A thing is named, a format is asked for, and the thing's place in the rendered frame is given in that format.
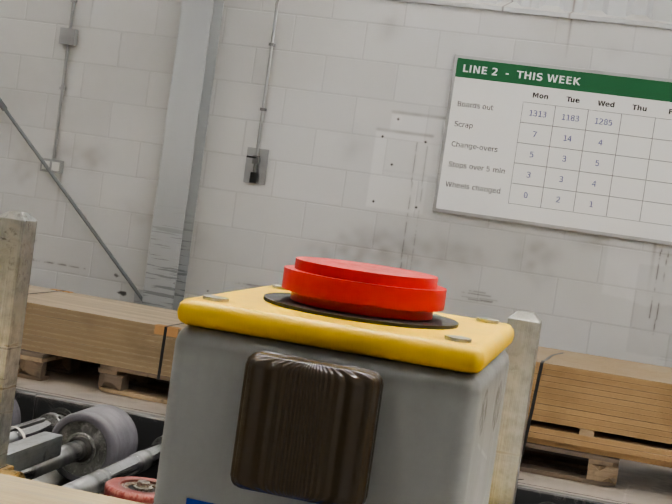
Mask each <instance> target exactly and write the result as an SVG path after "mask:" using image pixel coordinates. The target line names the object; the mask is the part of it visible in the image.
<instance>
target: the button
mask: <svg viewBox="0 0 672 504"><path fill-rule="evenodd" d="M437 283H438V277H436V276H433V275H430V274H426V273H421V272H416V271H411V270H406V269H400V268H395V267H389V266H382V265H376V264H369V263H362V262H354V261H347V260H338V259H329V258H319V257H296V261H295V265H286V266H284V272H283V279H282V288H284V289H286V290H289V291H291V297H290V298H291V299H292V300H293V301H296V302H299V303H302V304H306V305H310V306H314V307H318V308H323V309H328V310H334V311H339V312H345V313H351V314H358V315H365V316H372V317H381V318H390V319H401V320H431V319H432V317H433V312H439V311H443V310H444V306H445V300H446V293H447V289H446V288H444V287H441V286H438V285H437Z"/></svg>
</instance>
